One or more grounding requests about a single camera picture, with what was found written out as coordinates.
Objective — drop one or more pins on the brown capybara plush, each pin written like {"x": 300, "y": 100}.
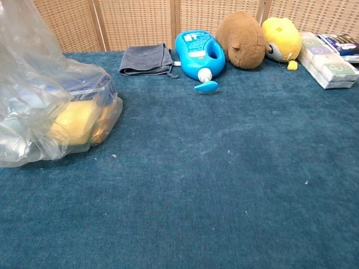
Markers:
{"x": 244, "y": 39}

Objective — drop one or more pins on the yellow plush toy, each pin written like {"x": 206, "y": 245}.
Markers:
{"x": 283, "y": 36}

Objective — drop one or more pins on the blue box in bag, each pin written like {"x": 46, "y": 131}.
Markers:
{"x": 89, "y": 84}

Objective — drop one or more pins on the blue carpet table cover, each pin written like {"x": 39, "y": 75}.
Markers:
{"x": 196, "y": 168}

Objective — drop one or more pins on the clear plastic bag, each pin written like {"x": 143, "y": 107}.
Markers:
{"x": 31, "y": 84}

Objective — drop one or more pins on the yellow sponge in bag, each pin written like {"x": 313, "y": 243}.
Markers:
{"x": 74, "y": 123}

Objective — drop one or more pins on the blue pump bottle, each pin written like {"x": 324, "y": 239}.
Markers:
{"x": 193, "y": 50}

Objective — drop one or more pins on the pastel tissue pack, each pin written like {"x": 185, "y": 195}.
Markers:
{"x": 328, "y": 67}

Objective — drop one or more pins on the woven rattan folding screen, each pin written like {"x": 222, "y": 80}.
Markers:
{"x": 134, "y": 25}

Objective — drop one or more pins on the grey folded cloth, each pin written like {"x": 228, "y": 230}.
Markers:
{"x": 146, "y": 60}

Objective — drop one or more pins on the dark blue snack box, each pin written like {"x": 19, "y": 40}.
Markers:
{"x": 343, "y": 45}

